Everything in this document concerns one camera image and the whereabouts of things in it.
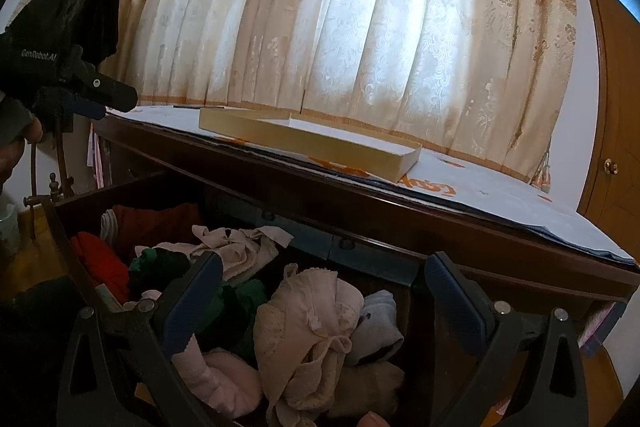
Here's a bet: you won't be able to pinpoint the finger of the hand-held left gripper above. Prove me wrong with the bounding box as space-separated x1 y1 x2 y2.
60 47 139 112
30 88 107 122

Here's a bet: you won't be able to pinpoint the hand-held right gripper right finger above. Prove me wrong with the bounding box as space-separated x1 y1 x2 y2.
424 251 588 427

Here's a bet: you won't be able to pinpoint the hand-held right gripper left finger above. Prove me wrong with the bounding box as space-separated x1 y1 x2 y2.
56 251 236 427

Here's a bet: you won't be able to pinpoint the green garment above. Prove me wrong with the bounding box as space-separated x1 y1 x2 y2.
129 246 193 303
200 279 271 358

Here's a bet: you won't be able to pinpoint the beige lace garment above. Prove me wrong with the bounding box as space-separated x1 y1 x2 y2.
150 224 295 283

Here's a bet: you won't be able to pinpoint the white sock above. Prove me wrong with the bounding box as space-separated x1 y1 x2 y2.
345 289 405 368

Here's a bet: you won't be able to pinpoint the dark red garment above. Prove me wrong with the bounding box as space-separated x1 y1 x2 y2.
111 203 203 253

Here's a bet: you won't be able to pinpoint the orange-red garment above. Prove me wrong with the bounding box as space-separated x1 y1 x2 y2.
70 231 132 303

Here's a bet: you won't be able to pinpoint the dark wooden drawer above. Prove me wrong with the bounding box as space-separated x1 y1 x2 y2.
42 172 501 427

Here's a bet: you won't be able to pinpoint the shallow cream box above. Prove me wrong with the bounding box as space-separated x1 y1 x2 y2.
198 107 422 184

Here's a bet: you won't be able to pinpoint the pale pink underwear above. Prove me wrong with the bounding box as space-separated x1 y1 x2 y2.
252 263 366 427

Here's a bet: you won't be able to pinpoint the person's left hand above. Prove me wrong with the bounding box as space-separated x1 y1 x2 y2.
0 118 45 195

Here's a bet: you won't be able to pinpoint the pink striped cloth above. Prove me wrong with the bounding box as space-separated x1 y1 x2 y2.
87 129 108 188

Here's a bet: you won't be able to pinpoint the metal coat rack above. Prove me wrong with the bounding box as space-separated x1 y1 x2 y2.
22 0 123 238

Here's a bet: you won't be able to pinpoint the black hanging clothes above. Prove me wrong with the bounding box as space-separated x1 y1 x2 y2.
47 0 124 60

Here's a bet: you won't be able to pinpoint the pink garment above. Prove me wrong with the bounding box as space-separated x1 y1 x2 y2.
172 337 263 420

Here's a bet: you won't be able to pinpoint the small white garment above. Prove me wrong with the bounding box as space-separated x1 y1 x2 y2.
100 209 121 248

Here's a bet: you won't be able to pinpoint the tan knit garment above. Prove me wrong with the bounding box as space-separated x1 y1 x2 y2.
330 361 406 423

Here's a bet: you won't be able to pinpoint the dark wooden dresser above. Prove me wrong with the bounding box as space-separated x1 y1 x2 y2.
92 114 640 358

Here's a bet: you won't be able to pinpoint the cream orange patterned curtain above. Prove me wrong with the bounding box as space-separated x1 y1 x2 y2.
117 0 581 185

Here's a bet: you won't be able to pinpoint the brown wooden door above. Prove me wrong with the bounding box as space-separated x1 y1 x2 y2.
575 0 640 268

